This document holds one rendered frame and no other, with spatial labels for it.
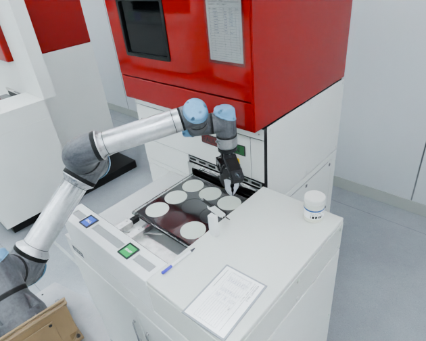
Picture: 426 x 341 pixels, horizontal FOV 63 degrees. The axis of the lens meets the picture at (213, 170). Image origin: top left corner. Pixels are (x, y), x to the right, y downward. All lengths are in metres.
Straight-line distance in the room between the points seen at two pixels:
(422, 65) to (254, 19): 1.61
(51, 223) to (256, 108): 0.80
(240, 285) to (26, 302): 0.61
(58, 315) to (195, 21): 1.04
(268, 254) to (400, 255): 1.62
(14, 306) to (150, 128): 0.62
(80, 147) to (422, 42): 2.11
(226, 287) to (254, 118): 0.59
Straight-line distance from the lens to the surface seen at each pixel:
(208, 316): 1.01
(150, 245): 1.37
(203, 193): 1.54
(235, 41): 1.22
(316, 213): 1.25
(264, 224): 1.26
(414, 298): 2.44
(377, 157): 2.92
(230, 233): 1.23
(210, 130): 1.20
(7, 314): 1.15
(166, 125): 1.07
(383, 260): 2.60
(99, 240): 1.34
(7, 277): 1.17
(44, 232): 1.27
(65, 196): 1.24
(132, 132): 1.08
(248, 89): 1.23
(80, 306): 1.35
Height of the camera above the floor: 1.79
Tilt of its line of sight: 32 degrees down
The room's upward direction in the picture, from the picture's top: 6 degrees counter-clockwise
